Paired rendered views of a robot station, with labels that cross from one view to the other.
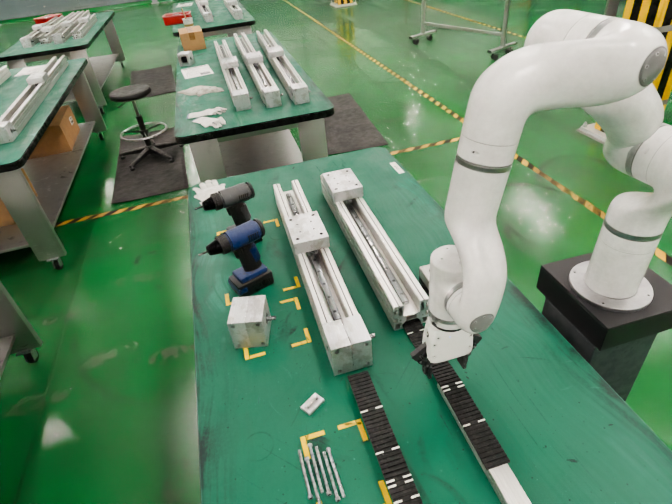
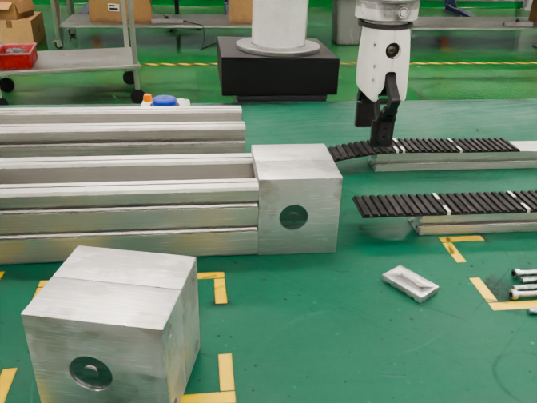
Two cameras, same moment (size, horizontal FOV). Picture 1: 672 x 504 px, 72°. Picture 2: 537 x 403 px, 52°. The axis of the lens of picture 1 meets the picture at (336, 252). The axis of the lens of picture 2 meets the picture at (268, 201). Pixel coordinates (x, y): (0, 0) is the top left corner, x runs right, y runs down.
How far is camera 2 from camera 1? 111 cm
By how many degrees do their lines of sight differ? 71
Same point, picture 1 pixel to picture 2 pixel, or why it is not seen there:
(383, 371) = not seen: hidden behind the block
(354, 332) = (300, 153)
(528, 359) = (339, 120)
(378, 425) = (473, 201)
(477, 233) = not seen: outside the picture
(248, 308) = (117, 278)
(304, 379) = (336, 292)
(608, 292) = (299, 40)
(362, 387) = (393, 204)
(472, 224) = not seen: outside the picture
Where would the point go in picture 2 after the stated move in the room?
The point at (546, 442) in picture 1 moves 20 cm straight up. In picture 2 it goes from (457, 135) to (479, 19)
